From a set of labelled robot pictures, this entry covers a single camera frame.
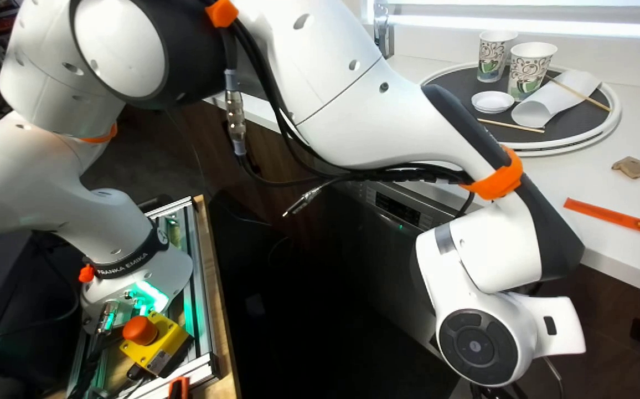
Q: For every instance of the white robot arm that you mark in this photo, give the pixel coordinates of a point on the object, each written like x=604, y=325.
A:
x=306, y=88

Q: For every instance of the stainless steel dishwasher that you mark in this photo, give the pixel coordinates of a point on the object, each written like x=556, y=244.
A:
x=369, y=234

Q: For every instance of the kitchen sink faucet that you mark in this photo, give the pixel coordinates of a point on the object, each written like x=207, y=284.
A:
x=385, y=32

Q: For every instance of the wooden chopstick front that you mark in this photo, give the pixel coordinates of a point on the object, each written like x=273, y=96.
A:
x=516, y=128

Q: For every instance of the wooden chopstick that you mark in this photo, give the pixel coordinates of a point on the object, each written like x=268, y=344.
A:
x=516, y=128
x=586, y=98

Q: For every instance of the small white dish right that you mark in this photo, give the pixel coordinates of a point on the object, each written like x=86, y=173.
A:
x=493, y=103

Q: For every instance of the yellow emergency stop box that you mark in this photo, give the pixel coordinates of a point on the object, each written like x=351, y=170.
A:
x=153, y=342

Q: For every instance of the patterned paper cup front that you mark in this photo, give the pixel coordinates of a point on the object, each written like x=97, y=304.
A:
x=527, y=68

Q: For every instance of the round black white tray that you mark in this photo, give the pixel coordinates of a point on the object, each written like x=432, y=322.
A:
x=570, y=112

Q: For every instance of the tipped white paper cup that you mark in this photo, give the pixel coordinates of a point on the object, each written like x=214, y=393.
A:
x=550, y=100

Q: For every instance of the wooden chopstick rear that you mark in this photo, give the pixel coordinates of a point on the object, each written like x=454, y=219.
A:
x=586, y=98

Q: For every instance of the orange ruler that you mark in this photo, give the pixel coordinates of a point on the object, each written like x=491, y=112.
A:
x=604, y=214

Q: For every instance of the wooden cabinet door right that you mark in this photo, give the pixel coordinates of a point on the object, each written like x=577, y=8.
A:
x=610, y=313

